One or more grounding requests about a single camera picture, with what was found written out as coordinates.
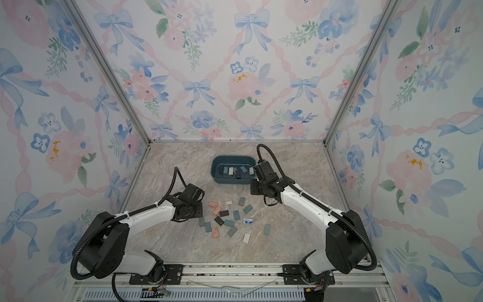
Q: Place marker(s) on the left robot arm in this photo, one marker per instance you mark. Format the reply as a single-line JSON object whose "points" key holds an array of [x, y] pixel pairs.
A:
{"points": [[102, 250]]}

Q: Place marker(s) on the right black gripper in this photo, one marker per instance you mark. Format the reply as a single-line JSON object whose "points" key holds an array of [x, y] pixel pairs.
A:
{"points": [[253, 190]]}

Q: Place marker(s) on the white eraser bottom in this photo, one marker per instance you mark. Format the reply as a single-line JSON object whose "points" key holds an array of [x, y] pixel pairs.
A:
{"points": [[246, 238]]}

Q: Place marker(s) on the pink eraser lower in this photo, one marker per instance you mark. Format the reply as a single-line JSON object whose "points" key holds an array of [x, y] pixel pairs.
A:
{"points": [[217, 210]]}

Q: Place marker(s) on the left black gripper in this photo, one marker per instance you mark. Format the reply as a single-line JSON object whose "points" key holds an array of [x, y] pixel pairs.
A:
{"points": [[200, 210]]}

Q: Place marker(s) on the pink eraser bottom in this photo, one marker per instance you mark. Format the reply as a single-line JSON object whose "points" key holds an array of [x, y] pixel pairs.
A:
{"points": [[215, 233]]}

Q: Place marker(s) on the teal plastic storage box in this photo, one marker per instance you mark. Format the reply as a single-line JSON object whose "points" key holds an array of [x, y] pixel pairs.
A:
{"points": [[236, 162]]}

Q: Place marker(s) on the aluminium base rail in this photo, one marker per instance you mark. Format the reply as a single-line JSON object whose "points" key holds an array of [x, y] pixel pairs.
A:
{"points": [[226, 281]]}

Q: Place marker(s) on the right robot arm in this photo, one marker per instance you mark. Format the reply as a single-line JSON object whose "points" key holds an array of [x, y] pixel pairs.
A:
{"points": [[347, 245]]}

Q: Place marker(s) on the grey-green eraser bottom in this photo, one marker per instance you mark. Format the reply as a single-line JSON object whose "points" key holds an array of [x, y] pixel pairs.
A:
{"points": [[232, 231]]}

